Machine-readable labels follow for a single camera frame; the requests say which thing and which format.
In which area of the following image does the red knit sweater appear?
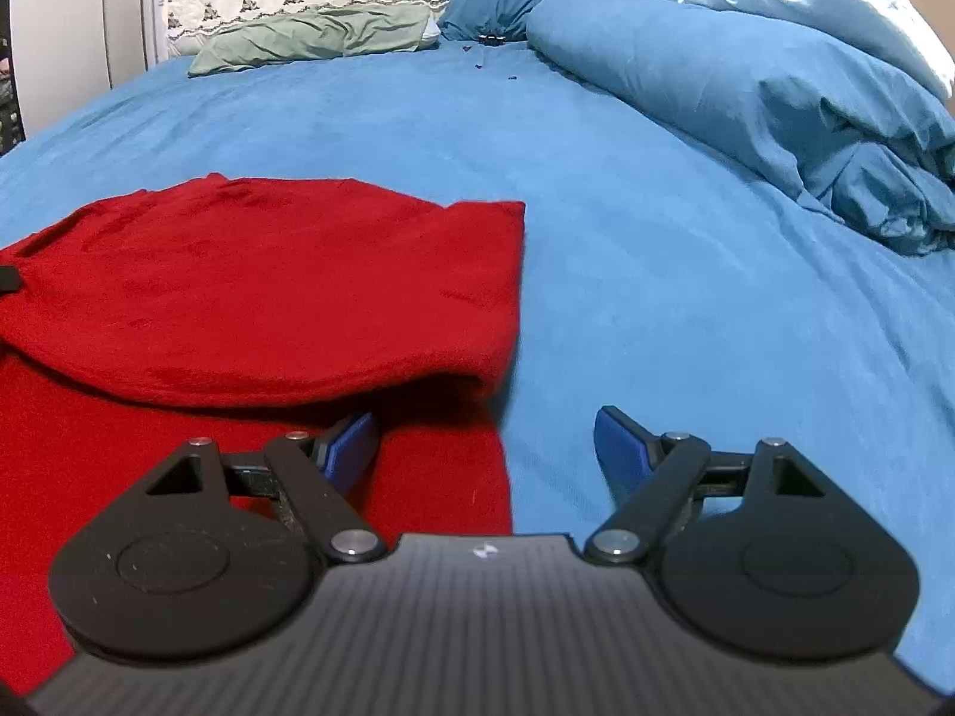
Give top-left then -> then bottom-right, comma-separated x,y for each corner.
2,175 -> 525,693

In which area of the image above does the grey white wardrobe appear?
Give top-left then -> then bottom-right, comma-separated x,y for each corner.
8,0 -> 165,137

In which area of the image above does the blue bed sheet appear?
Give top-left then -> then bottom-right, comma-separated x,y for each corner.
2,44 -> 953,689

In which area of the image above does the green pillow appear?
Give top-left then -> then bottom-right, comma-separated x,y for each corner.
188,4 -> 440,78

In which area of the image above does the blue rolled duvet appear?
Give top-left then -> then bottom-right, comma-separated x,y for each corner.
525,0 -> 953,255

